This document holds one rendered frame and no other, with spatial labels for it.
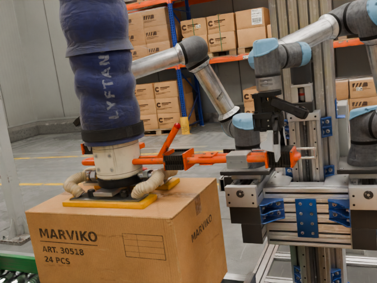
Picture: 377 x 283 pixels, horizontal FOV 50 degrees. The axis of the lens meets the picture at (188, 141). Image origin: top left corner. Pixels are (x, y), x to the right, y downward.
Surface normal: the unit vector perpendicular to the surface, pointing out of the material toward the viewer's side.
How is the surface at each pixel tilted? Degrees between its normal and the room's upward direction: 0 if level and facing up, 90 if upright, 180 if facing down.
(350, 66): 90
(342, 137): 90
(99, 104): 74
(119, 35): 102
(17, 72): 90
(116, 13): 80
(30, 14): 90
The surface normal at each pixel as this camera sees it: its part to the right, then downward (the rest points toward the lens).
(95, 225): -0.40, 0.22
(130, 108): 0.75, -0.22
